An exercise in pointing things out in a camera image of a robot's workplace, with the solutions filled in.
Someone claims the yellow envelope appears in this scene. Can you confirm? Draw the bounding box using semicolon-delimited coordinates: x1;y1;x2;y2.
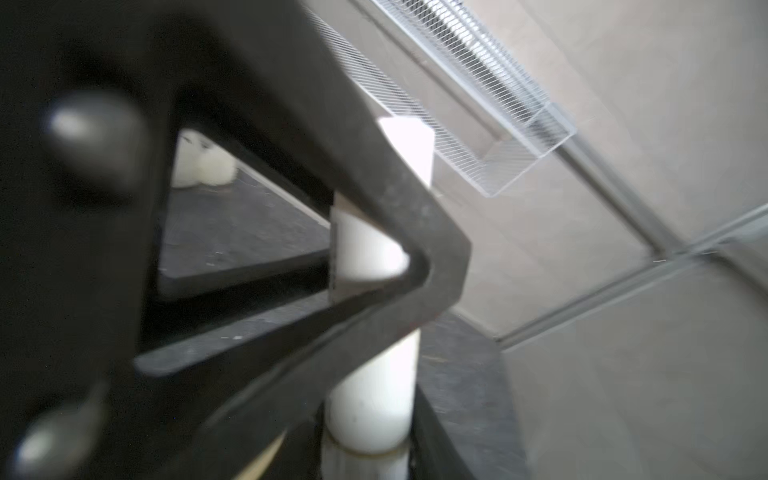
234;432;286;480

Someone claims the white glue stick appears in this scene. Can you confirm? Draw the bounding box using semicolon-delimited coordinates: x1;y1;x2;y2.
325;116;435;455

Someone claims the white wire mesh basket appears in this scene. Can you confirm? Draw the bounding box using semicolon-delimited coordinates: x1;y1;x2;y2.
305;1;576;198

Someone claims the white teddy bear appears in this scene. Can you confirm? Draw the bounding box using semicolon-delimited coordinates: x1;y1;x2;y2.
171;129;238;189

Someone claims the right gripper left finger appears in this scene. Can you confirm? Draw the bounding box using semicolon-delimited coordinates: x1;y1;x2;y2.
261;413;323;480

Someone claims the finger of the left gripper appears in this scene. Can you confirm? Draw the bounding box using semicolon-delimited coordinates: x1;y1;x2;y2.
156;249;330;300
1;1;471;479

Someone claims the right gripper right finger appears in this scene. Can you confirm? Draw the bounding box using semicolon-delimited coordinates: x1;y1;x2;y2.
410;389;476;480

